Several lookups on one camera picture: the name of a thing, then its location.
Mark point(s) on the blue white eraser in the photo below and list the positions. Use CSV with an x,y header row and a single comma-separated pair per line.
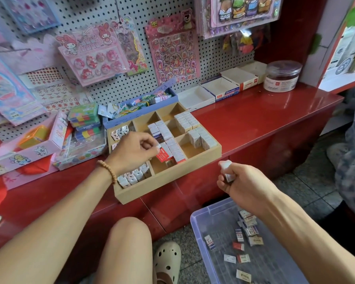
x,y
209,242

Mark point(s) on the person's left leg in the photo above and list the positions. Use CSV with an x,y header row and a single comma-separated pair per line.
x,y
124,251

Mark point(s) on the pale pink card pack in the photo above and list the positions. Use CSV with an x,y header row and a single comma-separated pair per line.
x,y
29,56

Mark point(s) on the white tray box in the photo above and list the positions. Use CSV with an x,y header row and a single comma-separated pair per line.
x,y
244,75
195,98
220,88

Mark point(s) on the person's left hand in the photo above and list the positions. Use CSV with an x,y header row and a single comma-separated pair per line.
x,y
130,153

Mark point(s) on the round clear plastic jar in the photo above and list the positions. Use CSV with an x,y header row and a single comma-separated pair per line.
x,y
282,77

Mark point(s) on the clear plastic storage bin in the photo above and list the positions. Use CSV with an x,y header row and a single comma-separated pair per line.
x,y
207,269

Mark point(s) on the pink sticker pack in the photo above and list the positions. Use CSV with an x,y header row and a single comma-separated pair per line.
x,y
92,53
174,53

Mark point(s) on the person's right hand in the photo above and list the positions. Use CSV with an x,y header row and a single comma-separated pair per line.
x,y
248,187

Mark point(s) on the red patterned sticker sheet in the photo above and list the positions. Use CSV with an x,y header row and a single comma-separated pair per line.
x,y
53,91

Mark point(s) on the green edged sticker pack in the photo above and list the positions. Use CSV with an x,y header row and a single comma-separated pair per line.
x,y
133,47

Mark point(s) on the white pegboard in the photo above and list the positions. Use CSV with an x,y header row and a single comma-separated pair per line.
x,y
124,79

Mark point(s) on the wooden compartment tray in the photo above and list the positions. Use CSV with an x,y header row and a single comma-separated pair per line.
x,y
165,180

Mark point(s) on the pink tray of trinkets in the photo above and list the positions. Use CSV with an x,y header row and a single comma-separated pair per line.
x,y
41,150

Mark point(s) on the row of erasers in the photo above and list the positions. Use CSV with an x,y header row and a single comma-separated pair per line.
x,y
249,227

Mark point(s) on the blue box of trinkets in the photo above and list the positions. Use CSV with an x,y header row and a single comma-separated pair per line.
x,y
136,109

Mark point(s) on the clear bag of colourful toys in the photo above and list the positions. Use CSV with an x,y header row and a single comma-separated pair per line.
x,y
245,41

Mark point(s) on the handful of boxed erasers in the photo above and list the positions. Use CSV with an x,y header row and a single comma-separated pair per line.
x,y
226,171

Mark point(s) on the yellow orange toy box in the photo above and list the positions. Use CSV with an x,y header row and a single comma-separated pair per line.
x,y
32,137

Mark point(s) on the stack of colourful packs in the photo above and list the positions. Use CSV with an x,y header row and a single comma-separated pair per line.
x,y
84,118

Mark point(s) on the person's left forearm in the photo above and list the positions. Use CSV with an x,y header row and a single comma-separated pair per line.
x,y
47,233

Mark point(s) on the red display counter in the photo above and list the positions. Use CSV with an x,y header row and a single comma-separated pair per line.
x,y
266,115

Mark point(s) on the clear glitter sticker sheet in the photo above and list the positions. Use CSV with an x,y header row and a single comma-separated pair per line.
x,y
29,11

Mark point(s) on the person's right forearm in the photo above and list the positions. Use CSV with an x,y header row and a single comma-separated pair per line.
x,y
319,239

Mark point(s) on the person's left cream clog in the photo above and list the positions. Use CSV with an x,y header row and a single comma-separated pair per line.
x,y
167,263

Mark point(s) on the red folded cloth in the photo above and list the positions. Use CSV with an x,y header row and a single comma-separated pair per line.
x,y
32,167

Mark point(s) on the pastel cartoon sticker pack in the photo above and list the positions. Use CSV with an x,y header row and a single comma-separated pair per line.
x,y
9,88

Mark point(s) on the white side shelf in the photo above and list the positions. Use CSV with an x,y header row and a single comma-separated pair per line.
x,y
343,56

